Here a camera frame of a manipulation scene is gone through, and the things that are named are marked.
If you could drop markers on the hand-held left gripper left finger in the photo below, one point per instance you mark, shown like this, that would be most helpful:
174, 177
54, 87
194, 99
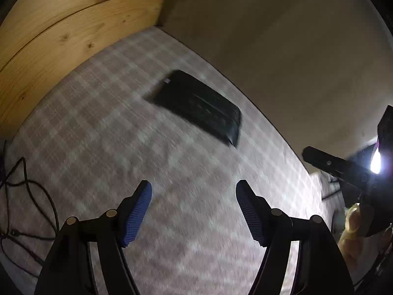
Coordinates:
138, 212

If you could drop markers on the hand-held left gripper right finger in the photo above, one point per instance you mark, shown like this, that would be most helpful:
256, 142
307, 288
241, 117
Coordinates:
250, 213

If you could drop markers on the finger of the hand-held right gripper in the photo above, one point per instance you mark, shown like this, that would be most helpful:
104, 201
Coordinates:
328, 163

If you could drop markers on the person's right hand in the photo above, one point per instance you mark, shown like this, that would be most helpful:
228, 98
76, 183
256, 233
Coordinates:
351, 224

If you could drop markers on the beige cardboard board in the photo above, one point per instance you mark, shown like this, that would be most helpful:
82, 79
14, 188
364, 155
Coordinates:
291, 52

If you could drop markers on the plaid cloth covered desktop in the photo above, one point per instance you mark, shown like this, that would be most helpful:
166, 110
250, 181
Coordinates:
138, 144

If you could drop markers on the black pouch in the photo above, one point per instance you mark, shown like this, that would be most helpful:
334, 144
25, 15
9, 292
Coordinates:
199, 107

